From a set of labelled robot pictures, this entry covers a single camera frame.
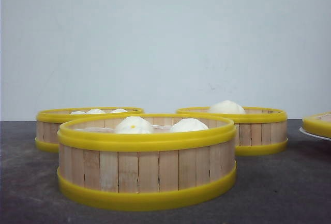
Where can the white plate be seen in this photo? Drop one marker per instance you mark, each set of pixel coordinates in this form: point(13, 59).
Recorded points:
point(302, 130)

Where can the white steamed bun front right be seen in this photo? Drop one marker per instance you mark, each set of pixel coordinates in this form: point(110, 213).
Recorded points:
point(188, 125)

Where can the white bun back right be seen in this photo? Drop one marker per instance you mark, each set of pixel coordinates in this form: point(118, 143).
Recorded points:
point(119, 110)

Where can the front bamboo steamer basket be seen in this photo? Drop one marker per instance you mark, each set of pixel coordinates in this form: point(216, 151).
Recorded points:
point(145, 172)

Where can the white bun back left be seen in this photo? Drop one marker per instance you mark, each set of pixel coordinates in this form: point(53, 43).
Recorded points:
point(77, 112)

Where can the white bun in right basket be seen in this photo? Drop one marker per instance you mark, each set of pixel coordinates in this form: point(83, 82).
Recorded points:
point(227, 107)

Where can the white bun yellow dot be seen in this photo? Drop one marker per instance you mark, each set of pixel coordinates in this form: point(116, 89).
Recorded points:
point(134, 125)

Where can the yellow rimmed steamer lid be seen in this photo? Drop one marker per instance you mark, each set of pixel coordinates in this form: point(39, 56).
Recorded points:
point(318, 124)

